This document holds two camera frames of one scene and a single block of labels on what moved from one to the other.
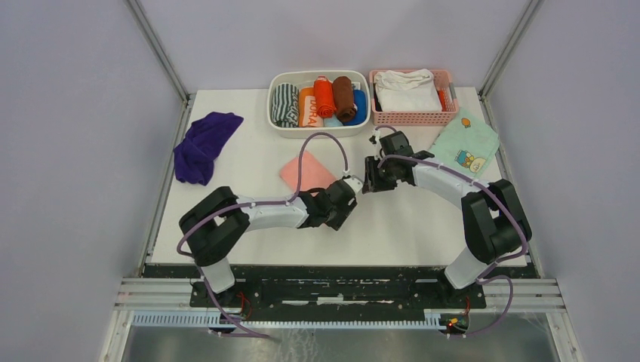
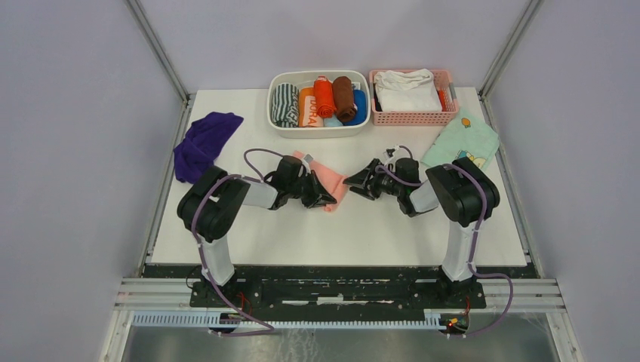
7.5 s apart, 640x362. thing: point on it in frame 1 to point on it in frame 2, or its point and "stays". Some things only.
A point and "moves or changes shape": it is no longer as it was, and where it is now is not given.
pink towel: (313, 174) moves or changes shape
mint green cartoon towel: (466, 144) stays
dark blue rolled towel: (359, 99) stays
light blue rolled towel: (333, 121) stays
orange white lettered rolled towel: (309, 113) stays
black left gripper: (336, 222) to (318, 195)
